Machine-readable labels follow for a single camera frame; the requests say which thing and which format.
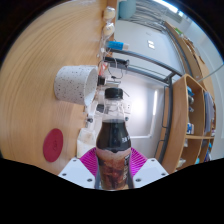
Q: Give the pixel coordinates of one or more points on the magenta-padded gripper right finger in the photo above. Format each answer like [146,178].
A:
[148,171]

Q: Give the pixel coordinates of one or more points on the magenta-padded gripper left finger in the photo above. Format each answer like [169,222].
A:
[78,171]

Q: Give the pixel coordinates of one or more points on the dark cola drink bottle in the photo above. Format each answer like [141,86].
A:
[113,146]

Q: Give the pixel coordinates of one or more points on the crumpled white tissue bag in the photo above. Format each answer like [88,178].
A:
[86,141]

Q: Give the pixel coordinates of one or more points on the flat round red coaster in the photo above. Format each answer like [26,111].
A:
[52,145]

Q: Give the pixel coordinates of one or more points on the white speckled cup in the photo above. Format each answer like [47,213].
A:
[71,83]

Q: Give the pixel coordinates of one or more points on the black cylinder gadget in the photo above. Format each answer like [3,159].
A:
[116,61]

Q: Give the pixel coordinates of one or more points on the blue white tube bottle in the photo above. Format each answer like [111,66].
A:
[116,45]

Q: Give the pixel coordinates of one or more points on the small white round roll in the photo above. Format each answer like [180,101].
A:
[108,29]
[109,13]

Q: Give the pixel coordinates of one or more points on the teal bed cushion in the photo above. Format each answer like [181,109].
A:
[126,8]

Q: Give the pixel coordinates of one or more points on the wooden wall shelf unit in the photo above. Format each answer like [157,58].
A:
[176,133]

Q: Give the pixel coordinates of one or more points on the grey metal bed frame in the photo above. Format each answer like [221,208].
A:
[146,60]

